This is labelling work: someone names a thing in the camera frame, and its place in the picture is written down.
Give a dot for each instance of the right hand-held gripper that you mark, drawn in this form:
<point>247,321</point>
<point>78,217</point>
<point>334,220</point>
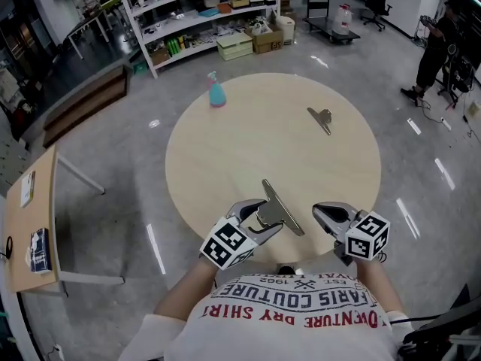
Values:
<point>366,237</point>

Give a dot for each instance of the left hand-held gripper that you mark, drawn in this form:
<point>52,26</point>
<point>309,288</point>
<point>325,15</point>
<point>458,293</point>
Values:
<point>227,244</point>

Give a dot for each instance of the silver metal clip object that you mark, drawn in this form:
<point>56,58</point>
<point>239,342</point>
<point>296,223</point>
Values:
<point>276,211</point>
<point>321,118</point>

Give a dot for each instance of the person's left forearm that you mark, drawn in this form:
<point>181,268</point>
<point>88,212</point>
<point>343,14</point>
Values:
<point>186,295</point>

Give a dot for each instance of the person's right forearm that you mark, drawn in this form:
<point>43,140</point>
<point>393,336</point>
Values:
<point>377,288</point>

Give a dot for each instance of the white printed t-shirt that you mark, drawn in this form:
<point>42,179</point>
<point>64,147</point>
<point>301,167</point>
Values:
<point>285,325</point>

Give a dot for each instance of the turquoise pink spray bottle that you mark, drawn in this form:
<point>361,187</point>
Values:
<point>216,96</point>

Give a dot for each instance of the white power strip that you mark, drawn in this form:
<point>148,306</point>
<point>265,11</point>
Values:
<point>445,123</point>

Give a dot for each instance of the pale green box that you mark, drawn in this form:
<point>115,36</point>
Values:
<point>235,47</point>

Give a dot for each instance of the brown cardboard box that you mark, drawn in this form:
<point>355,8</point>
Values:
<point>267,40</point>

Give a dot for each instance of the black platform cart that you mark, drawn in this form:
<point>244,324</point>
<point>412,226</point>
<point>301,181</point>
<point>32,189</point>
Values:
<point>330,32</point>

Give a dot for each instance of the black equipment stand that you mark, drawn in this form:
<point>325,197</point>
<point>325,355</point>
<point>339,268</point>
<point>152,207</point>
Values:
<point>456,75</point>

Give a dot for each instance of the wooden side table white legs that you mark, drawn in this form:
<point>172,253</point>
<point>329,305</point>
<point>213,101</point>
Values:
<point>77,173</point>

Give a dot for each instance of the green bottles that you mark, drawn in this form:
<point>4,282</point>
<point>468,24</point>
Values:
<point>173,46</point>

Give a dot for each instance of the white trash bin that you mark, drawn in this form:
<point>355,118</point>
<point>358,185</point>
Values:
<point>286,28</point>

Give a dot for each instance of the clear plastic jug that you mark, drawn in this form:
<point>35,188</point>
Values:
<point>342,21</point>

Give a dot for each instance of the white shelving unit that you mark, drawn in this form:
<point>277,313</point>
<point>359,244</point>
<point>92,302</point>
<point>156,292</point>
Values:
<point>204,21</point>

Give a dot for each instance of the dark wooden steps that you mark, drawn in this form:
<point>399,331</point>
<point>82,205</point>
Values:
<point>88,102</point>

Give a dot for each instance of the dark blue packet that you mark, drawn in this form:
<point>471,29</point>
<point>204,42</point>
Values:
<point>40,250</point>

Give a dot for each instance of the white yellow book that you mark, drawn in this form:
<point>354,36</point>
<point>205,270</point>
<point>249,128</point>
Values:
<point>28,188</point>

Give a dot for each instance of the white desk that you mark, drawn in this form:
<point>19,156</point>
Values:
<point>88,23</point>

